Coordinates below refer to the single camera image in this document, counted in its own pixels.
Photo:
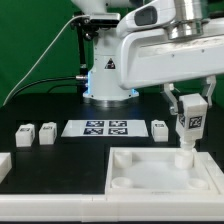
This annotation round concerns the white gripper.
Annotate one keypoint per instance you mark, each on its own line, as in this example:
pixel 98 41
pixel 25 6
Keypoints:
pixel 149 58

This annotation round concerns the white square tabletop part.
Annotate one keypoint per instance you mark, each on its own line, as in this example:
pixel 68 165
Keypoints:
pixel 158 171

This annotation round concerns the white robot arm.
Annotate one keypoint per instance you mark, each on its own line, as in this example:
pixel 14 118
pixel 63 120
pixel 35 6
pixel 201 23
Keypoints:
pixel 180 19

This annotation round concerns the white right fence piece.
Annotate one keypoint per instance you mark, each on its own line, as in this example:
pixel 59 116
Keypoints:
pixel 213 170

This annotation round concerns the white fence piece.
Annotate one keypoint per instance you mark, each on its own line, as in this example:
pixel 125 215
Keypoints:
pixel 213 170
pixel 5 165

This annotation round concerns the white sheet with tags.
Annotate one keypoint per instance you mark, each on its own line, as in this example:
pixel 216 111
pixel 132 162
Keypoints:
pixel 105 128

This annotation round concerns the white left fence piece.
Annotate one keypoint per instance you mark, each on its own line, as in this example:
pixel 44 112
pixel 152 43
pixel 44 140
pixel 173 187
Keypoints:
pixel 5 165

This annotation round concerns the grey camera on stand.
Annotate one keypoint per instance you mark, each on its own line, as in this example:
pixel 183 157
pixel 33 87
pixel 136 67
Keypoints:
pixel 101 20

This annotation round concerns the black camera stand pole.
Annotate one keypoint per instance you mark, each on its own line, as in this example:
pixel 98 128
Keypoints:
pixel 81 78

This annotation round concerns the white front fence rail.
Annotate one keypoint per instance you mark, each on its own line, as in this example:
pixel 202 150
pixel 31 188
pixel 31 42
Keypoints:
pixel 96 208

